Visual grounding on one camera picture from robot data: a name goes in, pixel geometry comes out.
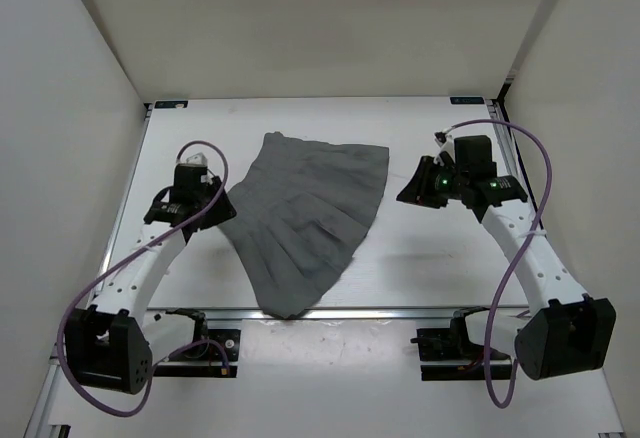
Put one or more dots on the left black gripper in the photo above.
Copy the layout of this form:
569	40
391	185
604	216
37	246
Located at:
225	210

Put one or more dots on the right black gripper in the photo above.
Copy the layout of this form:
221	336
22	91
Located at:
418	191

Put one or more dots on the grey pleated skirt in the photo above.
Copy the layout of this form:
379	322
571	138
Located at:
303	209

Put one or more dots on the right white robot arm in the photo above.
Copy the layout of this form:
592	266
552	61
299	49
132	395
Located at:
568	331

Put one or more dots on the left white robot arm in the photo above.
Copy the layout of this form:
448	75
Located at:
111	344

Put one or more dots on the right blue corner label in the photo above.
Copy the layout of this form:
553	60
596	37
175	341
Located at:
466	100

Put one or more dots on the blue corner label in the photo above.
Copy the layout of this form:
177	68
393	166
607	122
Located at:
466	100
171	104

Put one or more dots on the left blue corner label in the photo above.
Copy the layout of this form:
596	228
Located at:
171	104

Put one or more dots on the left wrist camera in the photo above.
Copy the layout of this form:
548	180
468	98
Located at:
198	159

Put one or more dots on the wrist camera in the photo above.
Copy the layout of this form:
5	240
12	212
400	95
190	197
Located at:
470	156
198	159

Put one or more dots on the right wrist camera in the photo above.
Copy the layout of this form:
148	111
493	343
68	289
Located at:
470	156

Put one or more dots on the aluminium frame rail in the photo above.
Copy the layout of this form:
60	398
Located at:
506	137

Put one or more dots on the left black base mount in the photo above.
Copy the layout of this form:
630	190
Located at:
186	345

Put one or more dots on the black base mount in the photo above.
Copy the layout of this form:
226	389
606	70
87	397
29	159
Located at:
186	345
447	354

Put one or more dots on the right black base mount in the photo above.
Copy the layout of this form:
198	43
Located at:
447	354

